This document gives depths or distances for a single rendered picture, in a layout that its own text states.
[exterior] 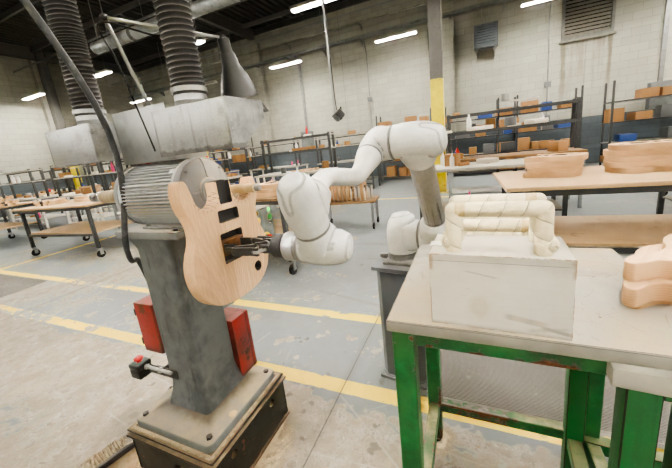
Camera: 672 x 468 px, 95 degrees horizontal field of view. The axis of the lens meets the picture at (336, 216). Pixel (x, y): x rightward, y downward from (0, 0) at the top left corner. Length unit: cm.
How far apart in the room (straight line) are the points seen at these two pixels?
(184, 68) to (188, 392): 131
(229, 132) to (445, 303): 72
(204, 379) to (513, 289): 128
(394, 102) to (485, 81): 301
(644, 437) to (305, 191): 86
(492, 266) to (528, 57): 1154
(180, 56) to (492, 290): 105
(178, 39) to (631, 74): 1217
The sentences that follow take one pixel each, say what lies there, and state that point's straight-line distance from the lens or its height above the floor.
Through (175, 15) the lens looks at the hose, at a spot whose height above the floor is 178.
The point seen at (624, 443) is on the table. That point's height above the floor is 70.
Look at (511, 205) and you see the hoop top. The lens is 70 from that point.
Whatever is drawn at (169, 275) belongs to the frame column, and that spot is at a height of 94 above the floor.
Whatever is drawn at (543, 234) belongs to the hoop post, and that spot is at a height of 115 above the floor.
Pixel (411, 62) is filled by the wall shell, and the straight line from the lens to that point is 1228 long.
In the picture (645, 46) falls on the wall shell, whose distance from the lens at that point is 1276.
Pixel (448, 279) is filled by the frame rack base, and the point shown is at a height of 104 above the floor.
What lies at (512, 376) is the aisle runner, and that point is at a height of 1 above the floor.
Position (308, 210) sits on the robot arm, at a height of 121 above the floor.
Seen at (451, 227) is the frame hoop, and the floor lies 116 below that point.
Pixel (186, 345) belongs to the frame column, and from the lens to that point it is 153.
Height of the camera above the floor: 136
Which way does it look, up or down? 13 degrees down
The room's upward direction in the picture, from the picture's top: 7 degrees counter-clockwise
